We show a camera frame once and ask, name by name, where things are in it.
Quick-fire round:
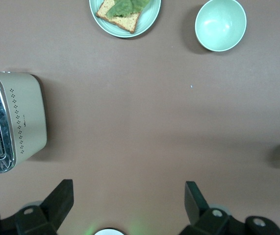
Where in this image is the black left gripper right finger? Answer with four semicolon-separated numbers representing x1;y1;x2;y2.
178;181;280;235

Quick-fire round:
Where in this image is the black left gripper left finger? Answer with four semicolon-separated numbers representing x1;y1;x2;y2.
0;179;75;235

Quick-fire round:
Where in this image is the white round rimmed object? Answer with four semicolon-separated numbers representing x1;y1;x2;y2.
94;229;125;235

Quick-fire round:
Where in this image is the beige and chrome toaster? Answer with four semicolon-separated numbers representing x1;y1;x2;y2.
0;70;48;175

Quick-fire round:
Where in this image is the pale green bowl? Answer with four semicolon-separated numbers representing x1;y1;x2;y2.
195;0;248;52

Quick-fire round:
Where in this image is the brown toast slice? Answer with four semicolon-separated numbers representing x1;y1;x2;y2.
95;0;141;34

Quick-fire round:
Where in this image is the pale green ribbed plate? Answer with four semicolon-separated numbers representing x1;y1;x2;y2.
89;0;161;39

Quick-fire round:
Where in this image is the green lettuce leaf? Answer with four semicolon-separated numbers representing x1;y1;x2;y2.
105;0;152;19

